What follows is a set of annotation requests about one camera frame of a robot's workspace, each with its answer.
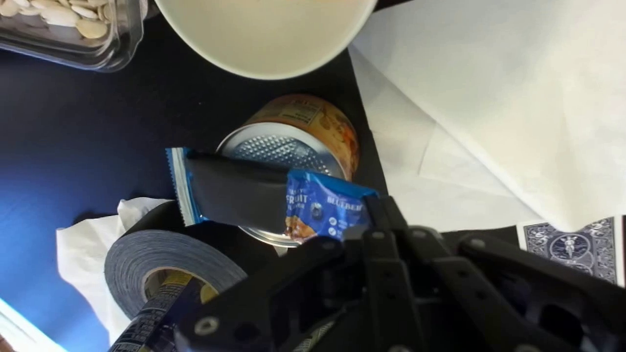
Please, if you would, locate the crumpled white tissue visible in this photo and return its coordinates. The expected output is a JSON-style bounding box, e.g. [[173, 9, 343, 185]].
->
[[54, 195, 171, 345]]

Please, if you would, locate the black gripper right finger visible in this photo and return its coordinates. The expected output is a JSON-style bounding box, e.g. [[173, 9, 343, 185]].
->
[[388, 193, 626, 352]]

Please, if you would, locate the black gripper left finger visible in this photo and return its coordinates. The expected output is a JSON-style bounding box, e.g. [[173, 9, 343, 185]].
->
[[171, 193, 406, 352]]

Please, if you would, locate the clear plastic bean container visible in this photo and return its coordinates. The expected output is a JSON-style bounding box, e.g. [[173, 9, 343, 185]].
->
[[0, 0, 150, 72]]

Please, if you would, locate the blue packet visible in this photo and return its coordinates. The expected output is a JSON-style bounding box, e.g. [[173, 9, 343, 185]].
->
[[163, 144, 381, 244]]

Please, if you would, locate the cream ceramic bowl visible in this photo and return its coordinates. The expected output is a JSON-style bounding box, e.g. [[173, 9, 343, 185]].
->
[[152, 0, 379, 81]]

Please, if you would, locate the black tape roll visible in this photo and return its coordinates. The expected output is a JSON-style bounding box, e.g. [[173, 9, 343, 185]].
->
[[103, 226, 249, 352]]

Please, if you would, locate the orange can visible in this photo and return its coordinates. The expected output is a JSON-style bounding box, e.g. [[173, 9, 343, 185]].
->
[[212, 91, 361, 250]]

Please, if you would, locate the white paper napkin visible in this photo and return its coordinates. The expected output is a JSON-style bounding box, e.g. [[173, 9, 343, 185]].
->
[[347, 0, 626, 234]]

